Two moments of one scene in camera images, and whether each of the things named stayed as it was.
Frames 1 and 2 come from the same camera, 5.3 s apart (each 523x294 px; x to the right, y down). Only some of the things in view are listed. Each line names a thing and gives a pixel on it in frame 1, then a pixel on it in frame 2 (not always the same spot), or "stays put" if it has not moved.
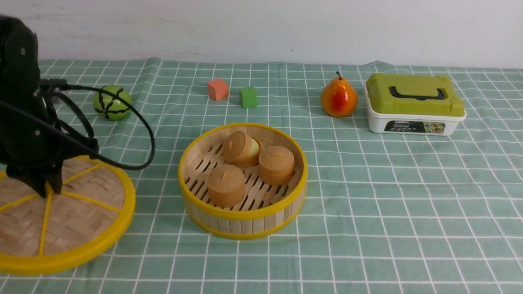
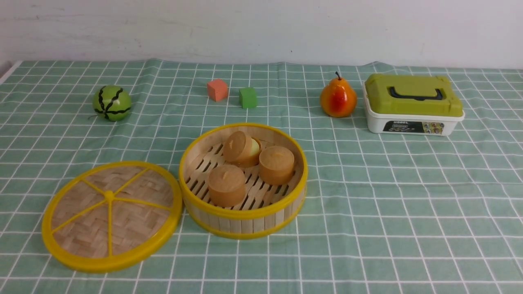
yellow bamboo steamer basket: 243,181 stays put
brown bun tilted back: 241,150 stays put
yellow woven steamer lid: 92,216 -> 111,217
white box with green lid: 412,104 stays put
